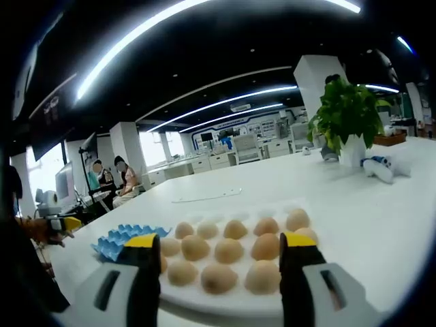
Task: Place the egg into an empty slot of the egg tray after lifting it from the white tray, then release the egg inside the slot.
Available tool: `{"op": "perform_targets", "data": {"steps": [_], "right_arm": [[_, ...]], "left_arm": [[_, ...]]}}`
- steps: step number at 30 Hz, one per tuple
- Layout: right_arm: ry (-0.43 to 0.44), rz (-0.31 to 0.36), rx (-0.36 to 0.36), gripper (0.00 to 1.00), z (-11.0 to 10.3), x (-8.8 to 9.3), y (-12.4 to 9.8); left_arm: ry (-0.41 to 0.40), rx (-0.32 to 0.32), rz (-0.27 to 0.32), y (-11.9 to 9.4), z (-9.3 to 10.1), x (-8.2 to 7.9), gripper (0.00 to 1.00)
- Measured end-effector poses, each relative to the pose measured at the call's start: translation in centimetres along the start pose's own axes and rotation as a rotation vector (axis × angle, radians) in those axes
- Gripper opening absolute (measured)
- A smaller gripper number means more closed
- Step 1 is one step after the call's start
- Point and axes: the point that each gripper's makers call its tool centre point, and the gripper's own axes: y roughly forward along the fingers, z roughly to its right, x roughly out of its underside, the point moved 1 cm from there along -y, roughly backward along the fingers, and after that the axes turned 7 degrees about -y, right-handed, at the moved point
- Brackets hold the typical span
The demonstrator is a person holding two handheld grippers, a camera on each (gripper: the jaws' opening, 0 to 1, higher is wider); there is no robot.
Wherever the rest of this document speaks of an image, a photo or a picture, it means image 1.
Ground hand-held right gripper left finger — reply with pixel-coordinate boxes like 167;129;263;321
73;233;163;327

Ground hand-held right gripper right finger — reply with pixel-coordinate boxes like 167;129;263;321
279;232;379;327

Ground blue egg tray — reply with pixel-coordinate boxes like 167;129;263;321
90;223;173;263

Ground group of brown eggs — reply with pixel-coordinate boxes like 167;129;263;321
159;208;320;296

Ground white plastic tray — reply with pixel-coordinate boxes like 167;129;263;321
158;200;323;314

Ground person's left hand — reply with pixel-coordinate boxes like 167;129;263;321
20;217;74;248

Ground white computer monitor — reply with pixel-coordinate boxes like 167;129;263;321
54;162;75;202

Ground person's black shirt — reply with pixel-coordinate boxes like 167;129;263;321
0;163;71;327

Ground black tripod stand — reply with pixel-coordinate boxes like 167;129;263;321
77;131;103;214

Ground white table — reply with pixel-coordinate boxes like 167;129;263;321
44;136;436;327

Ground dark grey device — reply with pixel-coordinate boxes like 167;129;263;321
320;142;340;163

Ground white low cabinet row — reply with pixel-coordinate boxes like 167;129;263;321
146;151;239;187

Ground white blue device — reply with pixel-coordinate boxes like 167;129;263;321
360;155;413;185

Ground white slatted chair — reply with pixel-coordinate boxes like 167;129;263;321
290;123;315;153
234;134;264;165

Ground brown wooden box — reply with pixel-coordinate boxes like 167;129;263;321
373;131;407;146

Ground potted green plant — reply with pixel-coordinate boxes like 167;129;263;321
306;76;386;168

